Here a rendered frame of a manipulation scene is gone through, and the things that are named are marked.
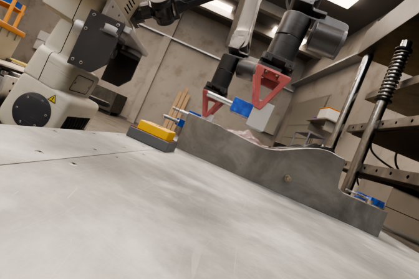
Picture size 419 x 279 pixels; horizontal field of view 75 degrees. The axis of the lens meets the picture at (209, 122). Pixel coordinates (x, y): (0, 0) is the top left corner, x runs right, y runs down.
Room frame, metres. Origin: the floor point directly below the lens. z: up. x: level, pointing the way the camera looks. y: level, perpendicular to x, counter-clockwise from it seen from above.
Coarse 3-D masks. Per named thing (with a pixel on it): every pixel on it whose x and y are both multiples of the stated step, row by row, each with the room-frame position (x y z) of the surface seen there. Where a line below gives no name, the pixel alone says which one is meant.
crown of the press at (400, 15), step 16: (416, 0) 1.38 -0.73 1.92; (400, 16) 1.48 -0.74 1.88; (416, 16) 1.33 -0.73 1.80; (368, 32) 1.89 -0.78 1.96; (384, 32) 1.62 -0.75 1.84; (400, 32) 1.50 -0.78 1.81; (416, 32) 1.44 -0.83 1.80; (368, 48) 1.79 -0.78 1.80; (384, 48) 1.72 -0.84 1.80; (416, 48) 1.58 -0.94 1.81; (384, 64) 1.91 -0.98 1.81; (416, 64) 1.74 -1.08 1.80
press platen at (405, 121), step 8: (384, 120) 1.41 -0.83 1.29; (392, 120) 1.34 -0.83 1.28; (400, 120) 1.27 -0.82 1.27; (408, 120) 1.21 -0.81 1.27; (416, 120) 1.16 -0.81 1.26; (352, 128) 1.76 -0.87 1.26; (360, 128) 1.64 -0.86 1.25; (384, 128) 1.39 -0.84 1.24; (392, 128) 1.33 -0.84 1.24; (400, 128) 1.27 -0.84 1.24; (408, 128) 1.22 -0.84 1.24; (416, 128) 1.18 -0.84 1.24
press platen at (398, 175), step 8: (344, 168) 1.65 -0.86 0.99; (368, 168) 1.37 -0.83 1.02; (376, 168) 1.31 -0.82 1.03; (384, 168) 1.24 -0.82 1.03; (392, 168) 1.19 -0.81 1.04; (376, 176) 1.31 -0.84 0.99; (384, 176) 1.22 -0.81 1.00; (392, 176) 1.16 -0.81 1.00; (400, 176) 1.11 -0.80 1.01; (408, 176) 1.07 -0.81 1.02; (416, 176) 1.02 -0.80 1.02; (408, 184) 1.08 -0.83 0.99; (416, 184) 1.01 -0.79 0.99
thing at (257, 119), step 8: (208, 96) 0.55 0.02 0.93; (216, 96) 0.54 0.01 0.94; (232, 104) 0.52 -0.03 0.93; (240, 104) 0.52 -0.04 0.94; (248, 104) 0.52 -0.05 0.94; (232, 112) 0.55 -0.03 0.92; (240, 112) 0.52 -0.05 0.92; (248, 112) 0.52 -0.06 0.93; (256, 112) 0.52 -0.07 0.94; (264, 112) 0.51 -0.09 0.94; (248, 120) 0.52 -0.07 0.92; (256, 120) 0.51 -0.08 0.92; (264, 120) 0.51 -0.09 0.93; (256, 128) 0.51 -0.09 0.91
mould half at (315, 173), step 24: (192, 120) 0.65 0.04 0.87; (192, 144) 0.65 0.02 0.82; (216, 144) 0.65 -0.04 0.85; (240, 144) 0.64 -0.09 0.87; (240, 168) 0.64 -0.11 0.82; (264, 168) 0.63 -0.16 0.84; (288, 168) 0.63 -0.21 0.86; (312, 168) 0.62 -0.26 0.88; (336, 168) 0.62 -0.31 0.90; (288, 192) 0.63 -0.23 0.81; (312, 192) 0.62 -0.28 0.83; (336, 192) 0.62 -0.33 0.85; (336, 216) 0.62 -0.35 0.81; (360, 216) 0.61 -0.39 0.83; (384, 216) 0.61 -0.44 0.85
